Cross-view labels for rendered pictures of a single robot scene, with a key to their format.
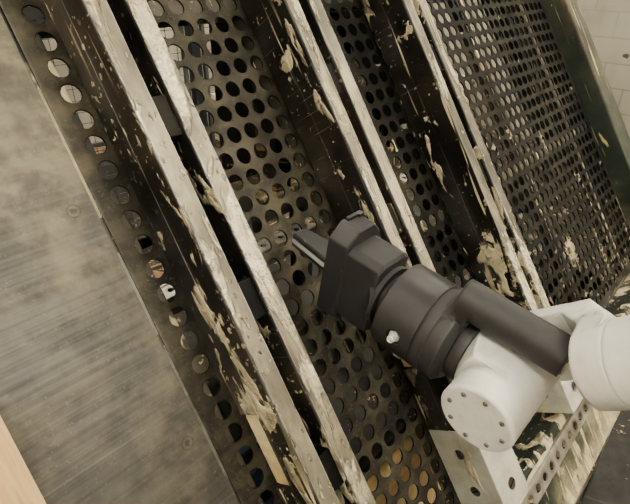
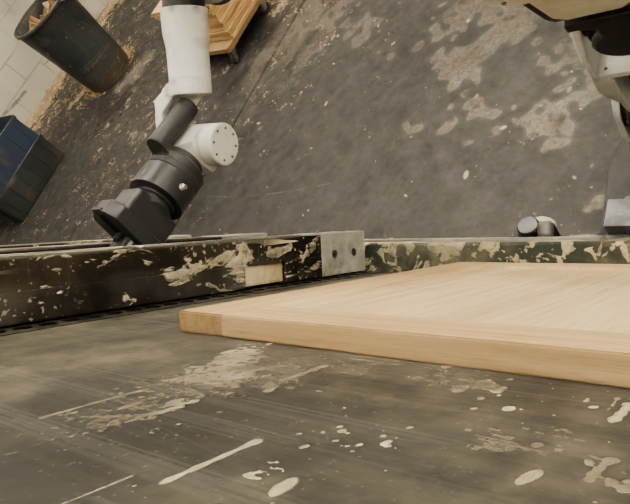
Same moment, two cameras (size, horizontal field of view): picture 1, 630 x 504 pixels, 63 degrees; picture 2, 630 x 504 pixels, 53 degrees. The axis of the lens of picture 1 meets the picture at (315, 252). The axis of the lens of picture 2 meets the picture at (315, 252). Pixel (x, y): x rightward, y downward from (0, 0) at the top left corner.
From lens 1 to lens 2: 0.72 m
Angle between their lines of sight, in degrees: 59
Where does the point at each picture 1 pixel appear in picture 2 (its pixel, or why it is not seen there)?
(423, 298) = (158, 166)
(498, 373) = (200, 130)
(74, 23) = not seen: outside the picture
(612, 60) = not seen: outside the picture
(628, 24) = not seen: outside the picture
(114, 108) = (22, 287)
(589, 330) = (177, 85)
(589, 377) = (200, 85)
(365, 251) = (125, 200)
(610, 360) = (193, 72)
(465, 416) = (223, 149)
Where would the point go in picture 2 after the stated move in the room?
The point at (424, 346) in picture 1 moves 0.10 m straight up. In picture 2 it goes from (188, 167) to (138, 124)
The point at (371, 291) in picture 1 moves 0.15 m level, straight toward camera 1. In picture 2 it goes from (153, 200) to (234, 143)
